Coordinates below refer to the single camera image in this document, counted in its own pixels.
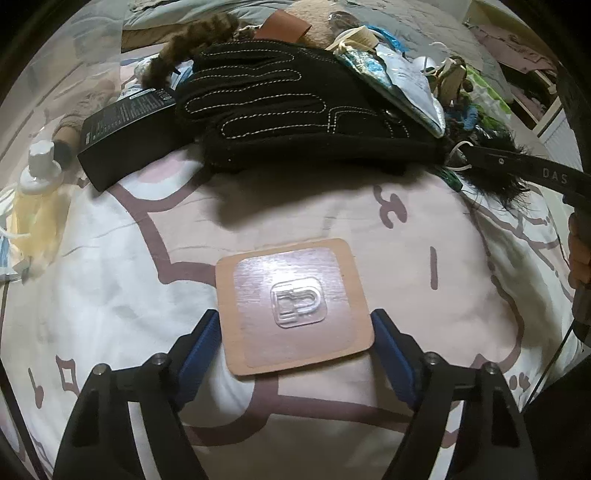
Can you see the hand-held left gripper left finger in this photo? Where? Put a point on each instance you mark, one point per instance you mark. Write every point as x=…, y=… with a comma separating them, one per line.
x=198, y=350

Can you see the silver blue foil pouch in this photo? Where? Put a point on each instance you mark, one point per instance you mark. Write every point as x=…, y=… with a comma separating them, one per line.
x=415, y=87

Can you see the blue foil packet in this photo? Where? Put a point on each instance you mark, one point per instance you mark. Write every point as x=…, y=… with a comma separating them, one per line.
x=392, y=39

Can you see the person's right hand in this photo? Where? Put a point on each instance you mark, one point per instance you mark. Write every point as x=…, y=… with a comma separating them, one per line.
x=579, y=254

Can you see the small wooden block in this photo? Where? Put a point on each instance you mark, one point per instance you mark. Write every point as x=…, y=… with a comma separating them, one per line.
x=450, y=83

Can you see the green plastic clip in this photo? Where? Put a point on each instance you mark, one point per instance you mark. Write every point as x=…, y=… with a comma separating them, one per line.
x=452, y=180

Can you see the beige canvas pouch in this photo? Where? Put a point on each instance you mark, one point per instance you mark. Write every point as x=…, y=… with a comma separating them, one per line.
x=355, y=37

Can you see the pink clothes pile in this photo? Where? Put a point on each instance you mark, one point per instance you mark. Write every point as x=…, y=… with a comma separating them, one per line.
x=512, y=46

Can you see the teal knitted band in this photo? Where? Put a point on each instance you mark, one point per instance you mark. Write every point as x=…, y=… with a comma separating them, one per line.
x=466, y=117

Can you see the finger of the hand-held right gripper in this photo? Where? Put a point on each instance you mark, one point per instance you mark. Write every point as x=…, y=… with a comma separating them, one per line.
x=575, y=120
x=521, y=168

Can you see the green dotted wet wipes pack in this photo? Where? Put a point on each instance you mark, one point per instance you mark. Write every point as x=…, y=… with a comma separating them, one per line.
x=489, y=97

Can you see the black glove white stitching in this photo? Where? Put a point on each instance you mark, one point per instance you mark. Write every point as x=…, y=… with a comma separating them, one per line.
x=286, y=106

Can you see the brown leather sleeve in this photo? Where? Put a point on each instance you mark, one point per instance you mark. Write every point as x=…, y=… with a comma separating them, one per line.
x=281, y=27

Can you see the black cardboard box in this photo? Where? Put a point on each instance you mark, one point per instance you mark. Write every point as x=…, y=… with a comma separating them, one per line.
x=120, y=134

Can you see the blue face mask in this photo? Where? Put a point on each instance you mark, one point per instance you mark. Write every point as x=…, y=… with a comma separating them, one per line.
x=9, y=258

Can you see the clear plastic storage box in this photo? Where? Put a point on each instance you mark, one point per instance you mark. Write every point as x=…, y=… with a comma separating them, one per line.
x=60, y=69

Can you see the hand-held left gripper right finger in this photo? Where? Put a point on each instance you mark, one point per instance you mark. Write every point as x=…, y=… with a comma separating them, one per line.
x=392, y=350

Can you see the black feather piece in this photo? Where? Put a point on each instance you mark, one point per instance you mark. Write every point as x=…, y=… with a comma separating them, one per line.
x=498, y=184

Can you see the person's dark clothing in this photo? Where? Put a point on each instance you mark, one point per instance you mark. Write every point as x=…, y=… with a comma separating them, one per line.
x=563, y=438

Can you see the yellow liquid bottle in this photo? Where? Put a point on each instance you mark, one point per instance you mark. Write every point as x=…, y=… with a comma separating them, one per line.
x=37, y=207

